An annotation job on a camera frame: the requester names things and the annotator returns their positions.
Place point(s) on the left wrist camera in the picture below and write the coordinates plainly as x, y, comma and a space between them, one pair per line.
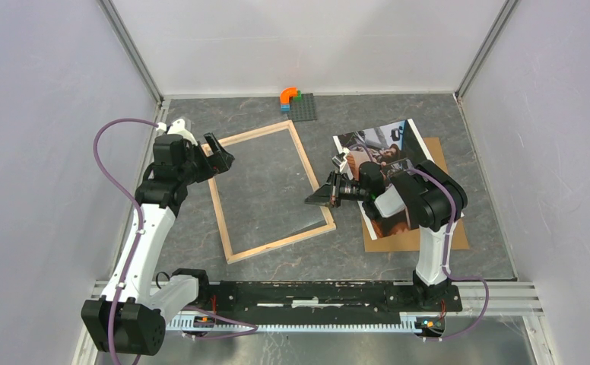
180, 127

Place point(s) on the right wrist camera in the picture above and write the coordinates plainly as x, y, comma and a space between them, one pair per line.
340, 161

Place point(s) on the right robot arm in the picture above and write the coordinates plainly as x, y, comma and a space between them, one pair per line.
429, 199

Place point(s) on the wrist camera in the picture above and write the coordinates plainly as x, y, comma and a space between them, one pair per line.
180, 127
340, 161

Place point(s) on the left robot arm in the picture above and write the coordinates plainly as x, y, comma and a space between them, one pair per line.
129, 317

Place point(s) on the brown cardboard backing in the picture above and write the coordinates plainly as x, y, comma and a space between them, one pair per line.
405, 239

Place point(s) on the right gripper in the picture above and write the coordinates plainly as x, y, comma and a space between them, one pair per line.
328, 195

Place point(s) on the wooden picture frame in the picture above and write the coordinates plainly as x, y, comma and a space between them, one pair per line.
270, 196

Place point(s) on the printed photo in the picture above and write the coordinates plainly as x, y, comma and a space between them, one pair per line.
394, 146

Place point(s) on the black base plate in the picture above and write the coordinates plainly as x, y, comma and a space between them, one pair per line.
324, 302

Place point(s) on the grey lego baseplate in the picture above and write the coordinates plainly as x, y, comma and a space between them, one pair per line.
302, 110

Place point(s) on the orange curved lego brick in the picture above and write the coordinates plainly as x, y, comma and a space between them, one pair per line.
287, 94

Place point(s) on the aluminium rail frame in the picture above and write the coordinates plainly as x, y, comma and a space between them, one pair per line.
479, 298

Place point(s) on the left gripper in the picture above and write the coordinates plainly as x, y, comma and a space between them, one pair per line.
220, 160

